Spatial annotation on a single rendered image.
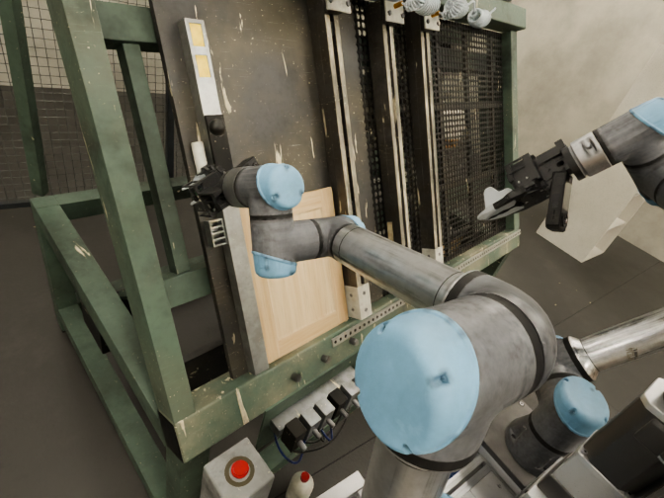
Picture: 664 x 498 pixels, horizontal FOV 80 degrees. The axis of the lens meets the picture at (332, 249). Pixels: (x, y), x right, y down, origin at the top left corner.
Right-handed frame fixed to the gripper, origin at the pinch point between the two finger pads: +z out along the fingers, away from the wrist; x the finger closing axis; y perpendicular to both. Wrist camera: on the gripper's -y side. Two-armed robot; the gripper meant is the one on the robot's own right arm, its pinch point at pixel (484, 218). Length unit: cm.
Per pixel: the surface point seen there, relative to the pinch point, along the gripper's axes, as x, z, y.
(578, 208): -388, 21, 124
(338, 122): 1, 30, 52
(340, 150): -3, 35, 45
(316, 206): -2, 49, 31
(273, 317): 7, 67, -1
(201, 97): 44, 39, 44
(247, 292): 20, 62, 4
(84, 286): 43, 124, 27
